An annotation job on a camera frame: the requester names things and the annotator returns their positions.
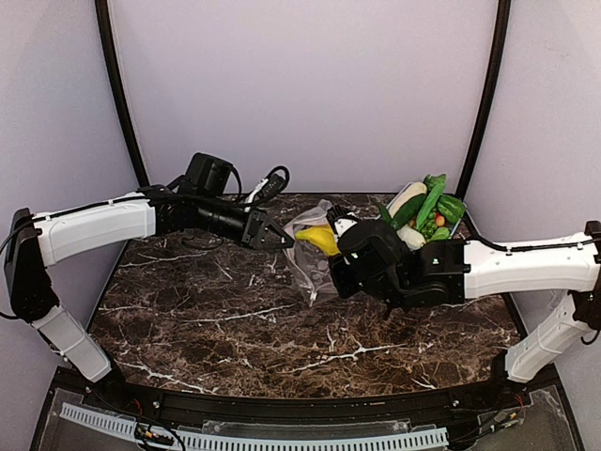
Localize clear zip top bag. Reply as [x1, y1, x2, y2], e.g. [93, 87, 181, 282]
[284, 199, 337, 307]

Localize yellow toy banana bunch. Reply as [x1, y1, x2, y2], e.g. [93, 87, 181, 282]
[295, 225, 341, 257]

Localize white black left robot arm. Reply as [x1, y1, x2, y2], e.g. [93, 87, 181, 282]
[1, 153, 294, 383]

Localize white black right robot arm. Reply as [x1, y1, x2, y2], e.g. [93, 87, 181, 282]
[330, 215, 600, 383]

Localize thin green toy pepper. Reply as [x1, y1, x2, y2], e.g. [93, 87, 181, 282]
[377, 203, 393, 225]

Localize dark green toy cucumber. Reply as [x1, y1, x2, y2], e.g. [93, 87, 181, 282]
[391, 194, 427, 230]

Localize blue plastic vegetable basket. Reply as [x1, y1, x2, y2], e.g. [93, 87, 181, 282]
[406, 204, 462, 243]

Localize green toy okra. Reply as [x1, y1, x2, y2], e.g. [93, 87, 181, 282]
[415, 183, 445, 230]

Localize green toy cabbage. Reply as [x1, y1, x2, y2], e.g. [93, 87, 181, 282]
[437, 194, 467, 224]

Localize green toy lettuce leaf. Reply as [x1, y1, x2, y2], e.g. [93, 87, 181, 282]
[423, 174, 447, 191]

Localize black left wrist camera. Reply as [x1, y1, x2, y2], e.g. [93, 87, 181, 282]
[252, 165, 290, 203]

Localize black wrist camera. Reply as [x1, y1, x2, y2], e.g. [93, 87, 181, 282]
[252, 165, 290, 203]
[326, 205, 360, 238]

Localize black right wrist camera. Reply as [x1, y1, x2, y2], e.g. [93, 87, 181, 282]
[326, 205, 360, 238]

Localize grey slotted cable duct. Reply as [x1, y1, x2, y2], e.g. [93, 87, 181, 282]
[59, 402, 450, 451]

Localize black right frame post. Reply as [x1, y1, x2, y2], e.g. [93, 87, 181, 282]
[455, 0, 512, 199]

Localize black frame post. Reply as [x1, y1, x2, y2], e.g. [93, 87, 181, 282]
[455, 0, 512, 199]
[94, 0, 149, 187]

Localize black left frame post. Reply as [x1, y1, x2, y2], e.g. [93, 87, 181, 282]
[94, 0, 149, 187]

